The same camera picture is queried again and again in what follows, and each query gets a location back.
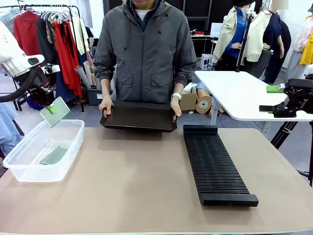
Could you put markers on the clear plastic box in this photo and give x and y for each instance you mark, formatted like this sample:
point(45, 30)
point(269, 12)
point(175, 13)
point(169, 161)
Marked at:
point(29, 171)

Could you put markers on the black clothes rack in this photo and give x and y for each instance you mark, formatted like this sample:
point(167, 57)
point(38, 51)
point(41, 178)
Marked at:
point(71, 7)

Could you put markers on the navy hanging garment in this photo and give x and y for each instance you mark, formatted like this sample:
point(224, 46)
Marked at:
point(62, 85)

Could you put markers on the cardboard tube bundle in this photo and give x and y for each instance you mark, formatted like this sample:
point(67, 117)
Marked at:
point(86, 73)

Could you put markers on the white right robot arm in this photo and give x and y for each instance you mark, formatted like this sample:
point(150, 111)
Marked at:
point(308, 72)

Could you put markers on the cream hanging garment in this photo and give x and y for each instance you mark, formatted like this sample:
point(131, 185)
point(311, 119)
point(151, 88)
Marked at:
point(80, 36)

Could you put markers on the person's left forearm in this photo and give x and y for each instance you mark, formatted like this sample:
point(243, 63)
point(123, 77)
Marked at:
point(183, 78)

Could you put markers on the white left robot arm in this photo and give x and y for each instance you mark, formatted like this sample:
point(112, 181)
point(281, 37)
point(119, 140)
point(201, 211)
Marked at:
point(9, 51)

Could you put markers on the person's right hand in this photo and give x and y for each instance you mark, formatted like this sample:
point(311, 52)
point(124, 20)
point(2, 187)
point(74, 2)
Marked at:
point(106, 105)

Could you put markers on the cardboard spool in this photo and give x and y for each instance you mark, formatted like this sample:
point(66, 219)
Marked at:
point(203, 104)

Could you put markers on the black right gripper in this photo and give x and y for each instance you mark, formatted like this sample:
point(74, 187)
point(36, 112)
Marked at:
point(302, 94)

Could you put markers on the small green PCB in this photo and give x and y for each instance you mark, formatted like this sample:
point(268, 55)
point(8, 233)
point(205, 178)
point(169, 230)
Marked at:
point(61, 110)

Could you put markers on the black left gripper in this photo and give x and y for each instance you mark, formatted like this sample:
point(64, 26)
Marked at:
point(42, 96)

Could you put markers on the mannequin with yellow garment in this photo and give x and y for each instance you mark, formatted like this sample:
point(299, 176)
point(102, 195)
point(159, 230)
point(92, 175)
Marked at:
point(303, 46)

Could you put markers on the person's grey jacket torso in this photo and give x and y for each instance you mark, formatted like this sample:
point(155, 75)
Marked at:
point(144, 54)

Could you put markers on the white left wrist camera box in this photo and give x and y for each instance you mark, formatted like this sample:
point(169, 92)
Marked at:
point(51, 68)

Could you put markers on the light grey garment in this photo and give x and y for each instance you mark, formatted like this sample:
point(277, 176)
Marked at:
point(7, 22)

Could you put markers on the black tripod legs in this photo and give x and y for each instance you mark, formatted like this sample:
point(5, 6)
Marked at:
point(286, 137)

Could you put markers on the mannequin with navy dress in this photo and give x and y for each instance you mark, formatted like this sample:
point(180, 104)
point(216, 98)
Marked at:
point(266, 34)

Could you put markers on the white side table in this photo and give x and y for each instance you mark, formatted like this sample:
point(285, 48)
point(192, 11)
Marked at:
point(234, 90)

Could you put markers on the person's right forearm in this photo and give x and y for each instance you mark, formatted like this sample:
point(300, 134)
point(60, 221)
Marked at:
point(105, 83)

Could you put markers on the large green PCB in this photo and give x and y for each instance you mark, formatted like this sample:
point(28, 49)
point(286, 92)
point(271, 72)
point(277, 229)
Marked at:
point(55, 155)

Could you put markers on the light blue cloth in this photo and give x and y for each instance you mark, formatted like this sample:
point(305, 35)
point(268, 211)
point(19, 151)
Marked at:
point(8, 132)

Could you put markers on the black plastic tray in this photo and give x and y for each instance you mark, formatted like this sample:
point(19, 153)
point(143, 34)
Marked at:
point(139, 117)

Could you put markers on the white crate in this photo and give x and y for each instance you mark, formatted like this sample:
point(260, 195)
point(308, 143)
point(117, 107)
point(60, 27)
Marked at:
point(207, 62)

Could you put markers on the grey storage bin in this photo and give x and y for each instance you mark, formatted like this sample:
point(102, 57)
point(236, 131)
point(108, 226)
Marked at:
point(94, 96)

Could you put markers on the white wristband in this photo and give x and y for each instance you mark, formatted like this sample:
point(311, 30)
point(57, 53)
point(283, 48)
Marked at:
point(176, 95)

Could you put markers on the mannequin with blue shirt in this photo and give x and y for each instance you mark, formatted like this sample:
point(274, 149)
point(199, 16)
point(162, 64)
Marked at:
point(232, 34)

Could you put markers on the black tripod pole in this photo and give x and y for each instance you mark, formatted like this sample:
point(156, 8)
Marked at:
point(244, 41)

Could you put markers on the dark grey garment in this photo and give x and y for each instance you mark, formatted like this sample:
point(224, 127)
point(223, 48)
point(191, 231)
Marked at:
point(46, 44)

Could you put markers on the red shirt on hanger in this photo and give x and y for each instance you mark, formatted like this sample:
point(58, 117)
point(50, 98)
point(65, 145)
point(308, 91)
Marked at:
point(27, 36)

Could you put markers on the long red dress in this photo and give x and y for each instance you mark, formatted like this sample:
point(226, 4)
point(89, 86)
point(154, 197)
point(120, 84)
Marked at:
point(66, 61)

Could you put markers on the brown cardboard box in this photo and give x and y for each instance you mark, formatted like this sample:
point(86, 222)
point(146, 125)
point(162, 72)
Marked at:
point(188, 100)

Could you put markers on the person's left hand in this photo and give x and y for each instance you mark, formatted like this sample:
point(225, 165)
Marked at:
point(176, 106)

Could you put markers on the black slotted PCB rack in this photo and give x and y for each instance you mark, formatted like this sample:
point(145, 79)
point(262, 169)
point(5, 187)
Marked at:
point(215, 166)

